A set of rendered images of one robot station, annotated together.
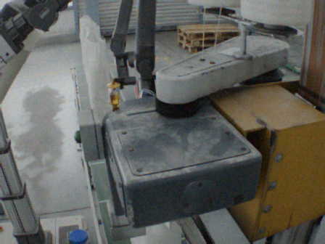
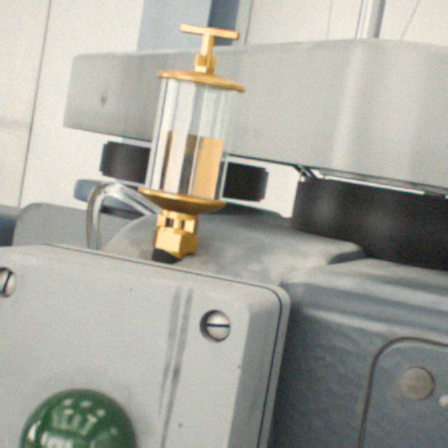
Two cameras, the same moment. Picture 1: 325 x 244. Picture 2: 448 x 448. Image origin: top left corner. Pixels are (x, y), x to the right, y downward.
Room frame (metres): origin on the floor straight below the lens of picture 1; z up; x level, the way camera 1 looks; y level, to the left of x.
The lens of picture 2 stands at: (0.42, 0.43, 1.36)
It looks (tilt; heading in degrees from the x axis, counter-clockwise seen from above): 3 degrees down; 302
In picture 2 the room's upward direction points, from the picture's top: 10 degrees clockwise
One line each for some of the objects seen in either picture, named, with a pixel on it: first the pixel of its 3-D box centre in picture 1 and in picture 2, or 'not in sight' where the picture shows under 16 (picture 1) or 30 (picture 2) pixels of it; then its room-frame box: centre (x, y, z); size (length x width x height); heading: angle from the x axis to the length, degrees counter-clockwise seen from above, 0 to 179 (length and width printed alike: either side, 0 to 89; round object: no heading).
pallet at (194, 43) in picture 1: (211, 37); not in sight; (6.58, -1.07, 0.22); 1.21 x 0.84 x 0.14; 106
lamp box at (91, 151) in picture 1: (91, 134); (114, 431); (0.61, 0.16, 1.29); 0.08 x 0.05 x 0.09; 16
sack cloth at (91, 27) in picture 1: (93, 56); not in sight; (3.33, 0.72, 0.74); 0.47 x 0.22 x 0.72; 17
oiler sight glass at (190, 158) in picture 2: (114, 93); (192, 140); (0.64, 0.10, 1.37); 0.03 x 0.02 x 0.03; 16
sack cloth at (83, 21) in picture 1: (88, 43); not in sight; (3.99, 0.92, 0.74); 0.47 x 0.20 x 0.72; 18
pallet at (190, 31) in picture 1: (210, 30); not in sight; (6.55, -1.04, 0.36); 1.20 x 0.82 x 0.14; 102
